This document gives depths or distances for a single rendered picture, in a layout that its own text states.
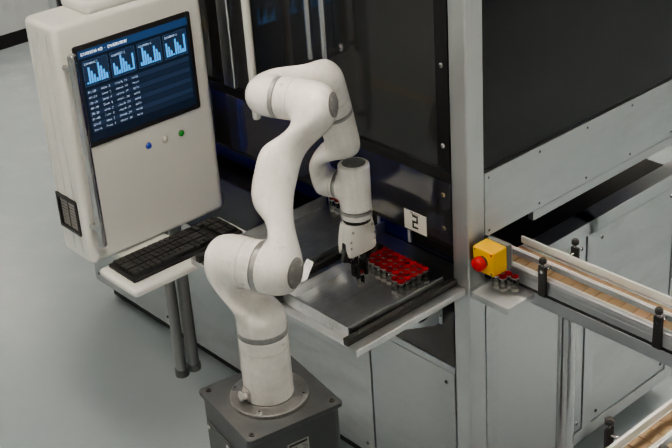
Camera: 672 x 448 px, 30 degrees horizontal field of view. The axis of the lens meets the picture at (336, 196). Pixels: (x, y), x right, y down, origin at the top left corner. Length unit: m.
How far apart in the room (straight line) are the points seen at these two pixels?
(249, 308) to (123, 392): 1.83
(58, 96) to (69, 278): 1.91
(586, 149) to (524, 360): 0.64
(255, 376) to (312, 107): 0.64
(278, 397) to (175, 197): 1.11
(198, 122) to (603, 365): 1.48
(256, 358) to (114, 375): 1.88
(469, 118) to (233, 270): 0.74
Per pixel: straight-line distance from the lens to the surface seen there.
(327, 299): 3.36
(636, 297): 3.27
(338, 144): 3.10
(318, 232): 3.68
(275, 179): 2.82
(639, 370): 4.28
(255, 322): 2.88
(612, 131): 3.67
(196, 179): 3.94
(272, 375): 2.95
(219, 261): 2.84
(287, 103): 2.85
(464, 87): 3.11
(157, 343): 4.89
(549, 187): 3.50
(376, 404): 3.93
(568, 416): 3.57
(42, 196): 6.18
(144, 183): 3.83
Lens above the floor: 2.65
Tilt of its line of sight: 27 degrees down
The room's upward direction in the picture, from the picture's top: 4 degrees counter-clockwise
